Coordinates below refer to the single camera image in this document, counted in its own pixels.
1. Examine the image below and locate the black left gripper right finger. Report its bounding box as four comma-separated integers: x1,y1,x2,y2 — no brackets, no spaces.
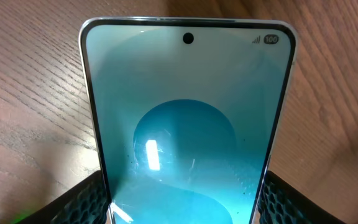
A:
257,170,344,224

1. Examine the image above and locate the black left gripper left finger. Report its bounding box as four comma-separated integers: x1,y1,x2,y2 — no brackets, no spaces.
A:
16,170,108,224

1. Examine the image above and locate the blue screen Galaxy smartphone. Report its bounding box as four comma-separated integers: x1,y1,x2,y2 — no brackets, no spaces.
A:
78,17,298,224

